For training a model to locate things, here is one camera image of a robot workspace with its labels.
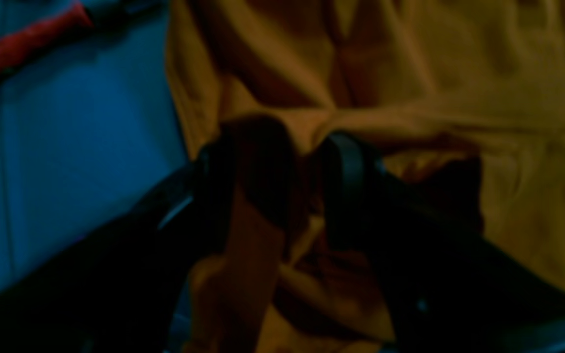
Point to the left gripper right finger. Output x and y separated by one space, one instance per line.
445 286

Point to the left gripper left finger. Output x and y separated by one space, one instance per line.
115 289

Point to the orange t-shirt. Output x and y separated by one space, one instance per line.
464 99

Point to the blue table cloth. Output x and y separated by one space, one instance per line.
84 132

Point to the red handled screwdriver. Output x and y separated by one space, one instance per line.
82 18

